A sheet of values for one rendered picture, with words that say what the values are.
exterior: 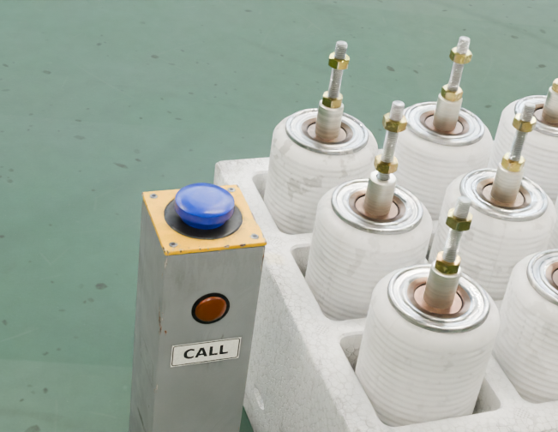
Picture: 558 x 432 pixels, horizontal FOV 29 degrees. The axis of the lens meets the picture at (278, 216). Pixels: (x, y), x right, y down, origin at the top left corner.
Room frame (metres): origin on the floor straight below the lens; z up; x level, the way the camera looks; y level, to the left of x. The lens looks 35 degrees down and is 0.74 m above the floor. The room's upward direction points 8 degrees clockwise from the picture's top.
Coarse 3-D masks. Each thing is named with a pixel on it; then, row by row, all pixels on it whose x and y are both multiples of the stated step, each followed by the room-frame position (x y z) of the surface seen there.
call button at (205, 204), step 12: (180, 192) 0.60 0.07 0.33; (192, 192) 0.60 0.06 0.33; (204, 192) 0.60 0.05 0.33; (216, 192) 0.60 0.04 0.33; (228, 192) 0.61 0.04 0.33; (180, 204) 0.58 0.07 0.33; (192, 204) 0.58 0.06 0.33; (204, 204) 0.59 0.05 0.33; (216, 204) 0.59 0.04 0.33; (228, 204) 0.59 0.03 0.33; (180, 216) 0.58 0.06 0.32; (192, 216) 0.58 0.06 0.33; (204, 216) 0.58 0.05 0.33; (216, 216) 0.58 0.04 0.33; (228, 216) 0.59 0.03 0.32; (204, 228) 0.58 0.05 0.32
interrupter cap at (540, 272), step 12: (540, 252) 0.70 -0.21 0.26; (552, 252) 0.70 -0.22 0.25; (528, 264) 0.68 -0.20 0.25; (540, 264) 0.68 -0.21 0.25; (552, 264) 0.68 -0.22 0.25; (528, 276) 0.66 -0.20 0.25; (540, 276) 0.67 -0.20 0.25; (552, 276) 0.67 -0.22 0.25; (540, 288) 0.65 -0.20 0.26; (552, 288) 0.65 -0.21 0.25; (552, 300) 0.64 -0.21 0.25
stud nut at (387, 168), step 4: (376, 156) 0.73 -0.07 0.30; (380, 156) 0.73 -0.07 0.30; (376, 160) 0.73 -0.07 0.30; (380, 160) 0.73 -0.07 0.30; (396, 160) 0.73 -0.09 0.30; (376, 164) 0.73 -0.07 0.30; (380, 164) 0.72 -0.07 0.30; (384, 164) 0.72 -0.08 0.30; (388, 164) 0.72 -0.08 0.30; (392, 164) 0.73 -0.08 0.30; (396, 164) 0.73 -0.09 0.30; (376, 168) 0.72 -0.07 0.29; (380, 168) 0.72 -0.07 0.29; (384, 168) 0.72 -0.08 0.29; (388, 168) 0.72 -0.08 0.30; (392, 168) 0.72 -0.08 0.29; (396, 168) 0.73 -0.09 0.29; (384, 172) 0.72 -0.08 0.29; (388, 172) 0.72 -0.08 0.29; (392, 172) 0.72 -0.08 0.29
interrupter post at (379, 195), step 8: (376, 176) 0.73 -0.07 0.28; (392, 176) 0.73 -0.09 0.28; (368, 184) 0.73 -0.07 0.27; (376, 184) 0.72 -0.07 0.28; (384, 184) 0.72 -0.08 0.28; (392, 184) 0.72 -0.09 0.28; (368, 192) 0.73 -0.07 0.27; (376, 192) 0.72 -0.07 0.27; (384, 192) 0.72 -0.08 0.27; (392, 192) 0.72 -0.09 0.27; (368, 200) 0.72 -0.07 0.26; (376, 200) 0.72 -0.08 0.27; (384, 200) 0.72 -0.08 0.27; (392, 200) 0.73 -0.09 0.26; (368, 208) 0.72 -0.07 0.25; (376, 208) 0.72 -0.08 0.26; (384, 208) 0.72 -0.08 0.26
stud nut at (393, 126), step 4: (384, 116) 0.73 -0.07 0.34; (388, 116) 0.73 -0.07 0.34; (404, 116) 0.74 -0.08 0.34; (384, 120) 0.73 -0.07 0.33; (388, 120) 0.73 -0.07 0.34; (392, 120) 0.73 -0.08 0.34; (404, 120) 0.73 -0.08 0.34; (384, 124) 0.73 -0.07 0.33; (388, 124) 0.72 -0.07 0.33; (392, 124) 0.72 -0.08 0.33; (396, 124) 0.72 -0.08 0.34; (400, 124) 0.72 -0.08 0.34; (404, 124) 0.73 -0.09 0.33; (384, 128) 0.73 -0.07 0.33; (388, 128) 0.72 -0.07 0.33; (392, 128) 0.72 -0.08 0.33; (396, 128) 0.72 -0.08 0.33; (400, 128) 0.72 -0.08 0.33; (404, 128) 0.73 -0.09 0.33; (396, 132) 0.72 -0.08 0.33
